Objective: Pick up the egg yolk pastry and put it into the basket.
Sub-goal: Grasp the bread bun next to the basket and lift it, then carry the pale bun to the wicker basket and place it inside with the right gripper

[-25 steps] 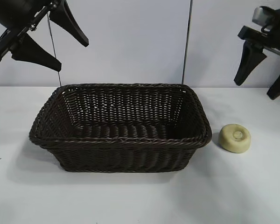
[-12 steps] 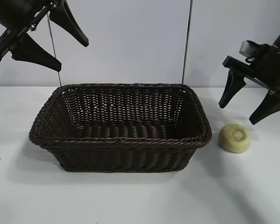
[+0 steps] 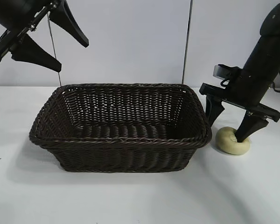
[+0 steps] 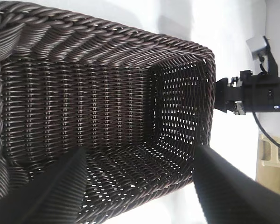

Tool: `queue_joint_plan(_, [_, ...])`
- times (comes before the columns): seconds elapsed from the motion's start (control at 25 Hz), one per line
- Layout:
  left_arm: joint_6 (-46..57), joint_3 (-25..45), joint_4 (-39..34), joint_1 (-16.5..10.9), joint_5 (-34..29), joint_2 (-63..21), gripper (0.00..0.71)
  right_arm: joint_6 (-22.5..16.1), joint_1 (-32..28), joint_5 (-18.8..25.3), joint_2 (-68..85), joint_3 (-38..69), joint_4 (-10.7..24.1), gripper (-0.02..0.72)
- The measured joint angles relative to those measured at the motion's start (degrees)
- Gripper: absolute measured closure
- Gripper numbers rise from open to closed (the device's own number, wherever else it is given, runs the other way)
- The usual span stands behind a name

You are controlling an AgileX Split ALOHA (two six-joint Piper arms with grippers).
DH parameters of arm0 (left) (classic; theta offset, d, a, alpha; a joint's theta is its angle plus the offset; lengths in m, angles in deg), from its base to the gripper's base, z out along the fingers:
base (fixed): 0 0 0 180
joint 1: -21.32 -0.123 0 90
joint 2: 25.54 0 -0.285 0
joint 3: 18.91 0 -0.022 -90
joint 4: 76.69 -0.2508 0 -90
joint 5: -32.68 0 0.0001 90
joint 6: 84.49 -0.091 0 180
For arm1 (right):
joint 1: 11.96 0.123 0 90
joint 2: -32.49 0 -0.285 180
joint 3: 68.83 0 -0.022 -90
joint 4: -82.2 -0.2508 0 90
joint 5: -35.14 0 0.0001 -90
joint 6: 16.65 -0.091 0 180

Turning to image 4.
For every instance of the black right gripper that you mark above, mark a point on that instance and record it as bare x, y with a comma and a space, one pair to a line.
259, 93

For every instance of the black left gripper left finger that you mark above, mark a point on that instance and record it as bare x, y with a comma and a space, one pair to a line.
49, 200

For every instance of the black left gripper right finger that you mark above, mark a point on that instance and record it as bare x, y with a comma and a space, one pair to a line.
233, 200

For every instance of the dark brown woven basket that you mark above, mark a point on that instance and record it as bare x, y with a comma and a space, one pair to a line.
84, 98

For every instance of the beige wooden furniture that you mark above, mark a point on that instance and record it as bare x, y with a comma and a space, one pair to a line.
270, 177

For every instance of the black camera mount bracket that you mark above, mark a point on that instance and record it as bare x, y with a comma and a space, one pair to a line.
271, 65

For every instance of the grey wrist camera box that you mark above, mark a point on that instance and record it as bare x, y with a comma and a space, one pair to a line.
256, 46

